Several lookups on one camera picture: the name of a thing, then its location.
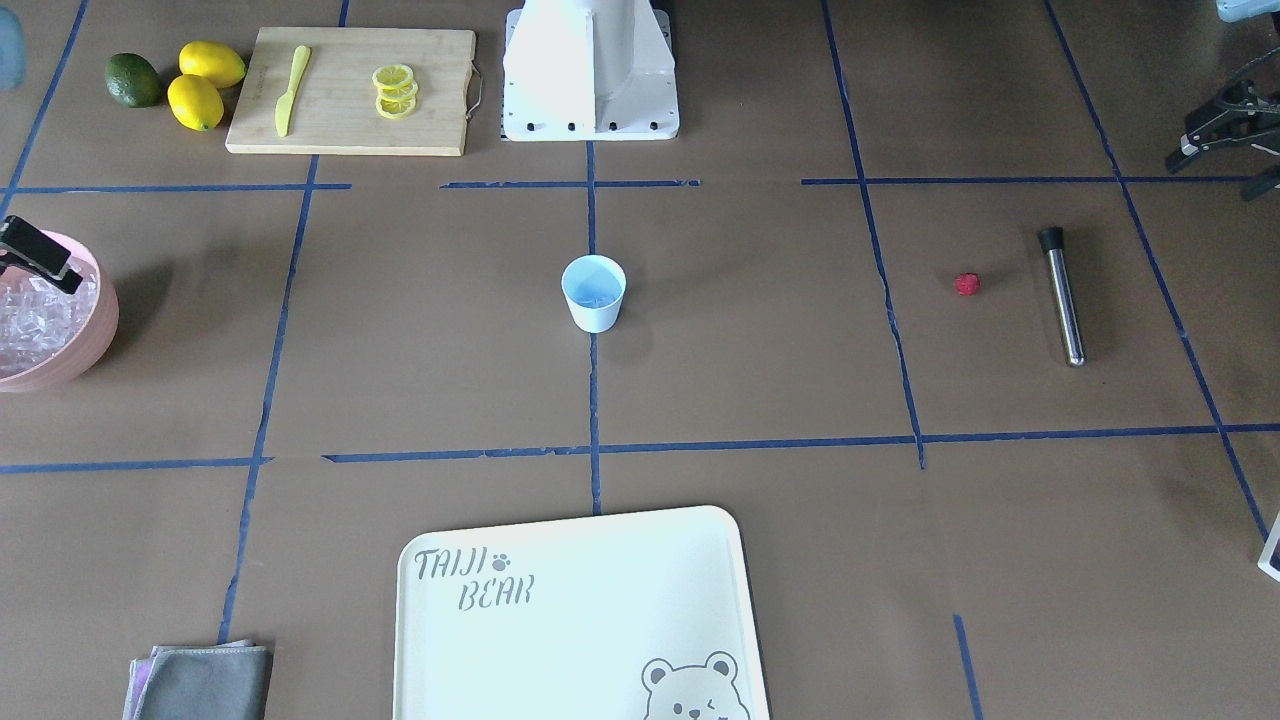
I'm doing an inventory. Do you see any wooden cutting board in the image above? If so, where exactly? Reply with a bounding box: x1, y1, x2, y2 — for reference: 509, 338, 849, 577
225, 26, 477, 158

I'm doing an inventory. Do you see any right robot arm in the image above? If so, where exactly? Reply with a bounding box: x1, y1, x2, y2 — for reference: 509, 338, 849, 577
0, 6, 28, 92

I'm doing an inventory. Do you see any grey folded cloth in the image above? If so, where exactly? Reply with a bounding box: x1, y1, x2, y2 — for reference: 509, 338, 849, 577
122, 641, 273, 719

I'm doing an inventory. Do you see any clear ice cubes pile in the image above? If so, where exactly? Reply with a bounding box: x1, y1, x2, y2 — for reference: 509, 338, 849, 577
1, 259, 100, 378

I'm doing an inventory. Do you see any light blue cup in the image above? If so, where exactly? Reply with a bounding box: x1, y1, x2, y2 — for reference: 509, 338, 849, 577
559, 254, 627, 334

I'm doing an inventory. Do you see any white wire cup rack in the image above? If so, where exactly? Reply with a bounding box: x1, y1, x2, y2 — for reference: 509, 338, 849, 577
1256, 515, 1280, 583

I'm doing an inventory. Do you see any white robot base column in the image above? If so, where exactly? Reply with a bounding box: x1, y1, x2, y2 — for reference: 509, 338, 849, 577
500, 1, 681, 142

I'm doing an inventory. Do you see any steel muddler black tip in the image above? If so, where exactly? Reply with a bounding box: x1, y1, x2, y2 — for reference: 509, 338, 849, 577
1037, 225, 1087, 366

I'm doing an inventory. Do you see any lemon slices stack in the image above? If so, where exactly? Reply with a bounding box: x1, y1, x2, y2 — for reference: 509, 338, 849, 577
371, 64, 419, 120

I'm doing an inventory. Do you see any yellow plastic knife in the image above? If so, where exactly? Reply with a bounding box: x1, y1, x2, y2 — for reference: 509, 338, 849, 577
273, 45, 312, 138

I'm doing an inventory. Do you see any red strawberry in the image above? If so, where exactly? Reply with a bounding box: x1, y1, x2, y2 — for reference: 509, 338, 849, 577
954, 272, 982, 297

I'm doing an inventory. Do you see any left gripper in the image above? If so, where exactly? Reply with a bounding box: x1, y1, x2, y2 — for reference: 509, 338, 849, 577
1165, 47, 1279, 174

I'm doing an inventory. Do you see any cream bear tray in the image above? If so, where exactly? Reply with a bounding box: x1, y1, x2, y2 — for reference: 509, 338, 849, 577
390, 505, 771, 719

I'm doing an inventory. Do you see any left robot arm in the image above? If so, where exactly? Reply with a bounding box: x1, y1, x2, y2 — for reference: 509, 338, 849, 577
1164, 1, 1279, 202

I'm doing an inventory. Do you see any pink bowl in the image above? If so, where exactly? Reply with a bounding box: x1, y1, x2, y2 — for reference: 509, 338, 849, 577
1, 231, 119, 393

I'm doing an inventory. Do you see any yellow lemon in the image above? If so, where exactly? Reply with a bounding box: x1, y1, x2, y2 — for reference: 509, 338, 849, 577
179, 40, 247, 90
166, 74, 225, 132

